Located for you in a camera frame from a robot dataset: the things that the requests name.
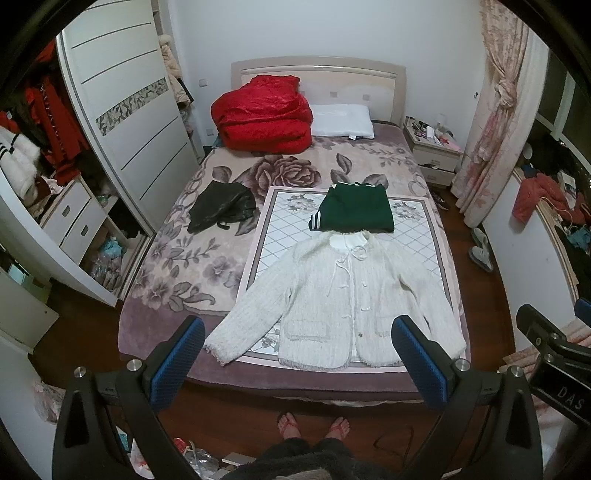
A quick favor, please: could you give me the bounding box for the white pillow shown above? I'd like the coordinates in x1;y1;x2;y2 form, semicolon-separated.
311;104;375;140

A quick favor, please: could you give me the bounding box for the dark green folded sweater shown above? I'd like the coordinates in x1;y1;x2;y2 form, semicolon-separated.
308;182;394;233

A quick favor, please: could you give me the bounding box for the white wardrobe drawer unit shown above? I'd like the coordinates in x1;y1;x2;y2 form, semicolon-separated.
40;176;106;264

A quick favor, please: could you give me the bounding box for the person left foot sandal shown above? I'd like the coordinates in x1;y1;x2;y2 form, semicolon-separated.
276;412;301;440

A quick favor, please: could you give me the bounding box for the pink floral curtain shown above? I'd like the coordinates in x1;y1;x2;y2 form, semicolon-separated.
452;1;549;228

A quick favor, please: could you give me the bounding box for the white fluffy hanging garment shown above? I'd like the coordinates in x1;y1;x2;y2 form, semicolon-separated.
1;127;41;207

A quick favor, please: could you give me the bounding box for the black leather jacket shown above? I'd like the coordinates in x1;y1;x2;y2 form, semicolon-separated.
187;180;256;234

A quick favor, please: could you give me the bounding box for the white fuzzy knit cardigan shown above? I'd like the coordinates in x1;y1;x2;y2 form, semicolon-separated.
205;232;467;371

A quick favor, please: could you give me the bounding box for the white quilted floral mat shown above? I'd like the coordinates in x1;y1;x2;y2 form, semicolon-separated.
235;186;465;374

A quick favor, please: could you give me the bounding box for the person foot sandal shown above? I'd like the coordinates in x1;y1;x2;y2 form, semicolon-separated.
325;417;351;441
276;412;301;440

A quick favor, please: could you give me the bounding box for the person right foot sandal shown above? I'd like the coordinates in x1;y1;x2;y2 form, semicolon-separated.
325;417;351;441

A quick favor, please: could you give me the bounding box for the beige bedside table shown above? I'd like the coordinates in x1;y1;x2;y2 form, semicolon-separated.
403;116;462;187

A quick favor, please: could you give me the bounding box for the red hanging coat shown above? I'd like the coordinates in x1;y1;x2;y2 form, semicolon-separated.
24;76;89;186

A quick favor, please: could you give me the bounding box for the grey slipper pair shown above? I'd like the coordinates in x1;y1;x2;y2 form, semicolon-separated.
468;227;494;273

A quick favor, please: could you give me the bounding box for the red folded quilt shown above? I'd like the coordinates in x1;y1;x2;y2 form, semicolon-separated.
211;74;314;154

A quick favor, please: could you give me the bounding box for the red garment on sill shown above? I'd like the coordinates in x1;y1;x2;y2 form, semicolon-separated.
512;173;586;225

